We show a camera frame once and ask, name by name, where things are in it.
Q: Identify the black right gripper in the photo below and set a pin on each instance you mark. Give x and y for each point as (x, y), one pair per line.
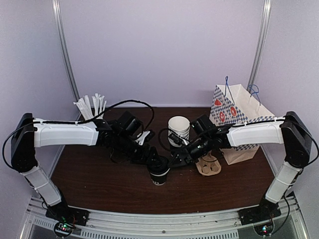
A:
(184, 155)

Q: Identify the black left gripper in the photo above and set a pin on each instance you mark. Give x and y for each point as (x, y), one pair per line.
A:
(141, 158)

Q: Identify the black white paper cup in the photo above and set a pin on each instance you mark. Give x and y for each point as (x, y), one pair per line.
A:
(159, 179)

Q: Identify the black plastic cup lid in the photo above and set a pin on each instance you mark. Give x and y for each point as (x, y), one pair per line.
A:
(158, 166)

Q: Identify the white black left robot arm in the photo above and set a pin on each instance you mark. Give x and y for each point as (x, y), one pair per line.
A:
(32, 133)

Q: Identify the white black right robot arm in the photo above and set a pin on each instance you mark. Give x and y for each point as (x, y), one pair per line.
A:
(288, 130)

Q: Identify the cardboard cup carrier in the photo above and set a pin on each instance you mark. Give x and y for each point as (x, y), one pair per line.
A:
(208, 165)

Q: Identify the stacked paper cups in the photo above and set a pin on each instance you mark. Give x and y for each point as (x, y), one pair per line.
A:
(181, 126)

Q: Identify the aluminium table front rail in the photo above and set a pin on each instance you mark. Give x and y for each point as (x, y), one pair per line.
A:
(224, 224)

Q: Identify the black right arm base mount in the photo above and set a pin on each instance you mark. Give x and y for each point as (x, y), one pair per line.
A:
(262, 212)

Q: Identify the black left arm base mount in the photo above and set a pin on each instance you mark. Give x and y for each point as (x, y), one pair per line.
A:
(65, 214)

